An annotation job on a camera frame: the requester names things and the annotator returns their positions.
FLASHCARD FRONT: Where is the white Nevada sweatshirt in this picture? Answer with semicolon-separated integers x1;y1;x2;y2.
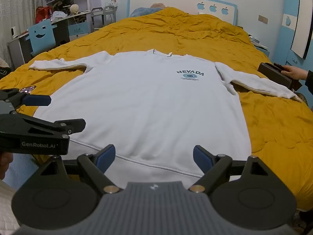
32;50;297;187

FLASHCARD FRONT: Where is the operator left hand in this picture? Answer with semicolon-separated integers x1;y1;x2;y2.
0;152;13;180

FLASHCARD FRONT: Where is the bystander hand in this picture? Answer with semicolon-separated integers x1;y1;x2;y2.
281;65;308;80

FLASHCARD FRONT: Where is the smartphone on bed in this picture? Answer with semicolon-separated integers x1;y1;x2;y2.
20;85;36;94

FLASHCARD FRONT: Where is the blue smiley face chair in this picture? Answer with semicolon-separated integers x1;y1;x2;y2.
25;19;57;57

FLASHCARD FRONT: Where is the red bag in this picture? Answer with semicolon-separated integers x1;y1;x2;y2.
36;6;53;23

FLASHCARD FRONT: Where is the dark desk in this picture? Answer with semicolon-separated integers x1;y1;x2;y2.
7;11;91;70

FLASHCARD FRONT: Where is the cream round ball lamp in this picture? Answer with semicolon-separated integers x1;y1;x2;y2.
69;4;79;15

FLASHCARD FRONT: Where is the dark brown box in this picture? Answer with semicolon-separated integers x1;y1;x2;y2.
257;63;302;91

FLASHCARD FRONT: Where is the grey metal cart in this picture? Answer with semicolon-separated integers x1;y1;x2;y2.
91;5;117;32

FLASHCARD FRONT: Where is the blue bedside table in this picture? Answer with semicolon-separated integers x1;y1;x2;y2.
249;34;270;57

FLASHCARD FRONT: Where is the blue pillow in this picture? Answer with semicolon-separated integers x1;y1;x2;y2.
129;7;163;18

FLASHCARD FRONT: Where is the blue wardrobe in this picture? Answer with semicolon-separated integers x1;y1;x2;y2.
272;0;313;108

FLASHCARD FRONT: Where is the white blue headboard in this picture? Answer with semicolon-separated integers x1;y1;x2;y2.
126;0;238;25

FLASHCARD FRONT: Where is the wall switch plate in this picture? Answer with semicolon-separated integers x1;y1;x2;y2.
258;15;268;24

